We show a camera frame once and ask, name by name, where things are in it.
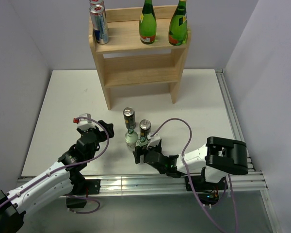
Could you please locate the clear glass bottle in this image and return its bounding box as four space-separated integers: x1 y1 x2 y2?
125 129 138 149
136 136 148 147

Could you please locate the black yellow can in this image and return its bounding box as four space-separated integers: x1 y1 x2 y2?
139 119 151 138
123 107 136 129

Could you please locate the green glass bottle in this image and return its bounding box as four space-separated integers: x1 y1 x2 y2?
168 0 188 46
139 0 157 44

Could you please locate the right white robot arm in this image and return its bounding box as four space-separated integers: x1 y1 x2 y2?
133 134 248 189

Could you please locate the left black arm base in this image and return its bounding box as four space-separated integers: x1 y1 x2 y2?
65 179 101 215

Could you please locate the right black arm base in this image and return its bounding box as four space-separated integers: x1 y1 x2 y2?
182 175 228 208

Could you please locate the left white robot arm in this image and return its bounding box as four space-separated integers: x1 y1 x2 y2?
0 114 114 233

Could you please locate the wooden three-tier shelf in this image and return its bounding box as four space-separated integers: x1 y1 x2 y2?
89 5 191 110

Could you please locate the front silver blue can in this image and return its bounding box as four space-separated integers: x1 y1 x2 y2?
89 5 109 44

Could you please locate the silver blue can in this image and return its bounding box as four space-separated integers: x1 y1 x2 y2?
89 5 109 44
89 0 106 17

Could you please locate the rear silver blue can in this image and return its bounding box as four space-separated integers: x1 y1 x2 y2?
89 0 106 17

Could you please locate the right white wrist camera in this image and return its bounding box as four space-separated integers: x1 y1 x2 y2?
147 133 161 148

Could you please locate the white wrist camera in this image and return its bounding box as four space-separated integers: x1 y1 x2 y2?
147 133 161 148
73 113 95 132

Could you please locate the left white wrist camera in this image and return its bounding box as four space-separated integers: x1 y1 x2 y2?
73 113 95 132

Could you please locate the aluminium front rail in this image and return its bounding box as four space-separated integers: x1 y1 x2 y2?
16 169 267 198

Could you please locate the aluminium side rail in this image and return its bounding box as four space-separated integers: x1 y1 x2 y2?
215 69 282 233

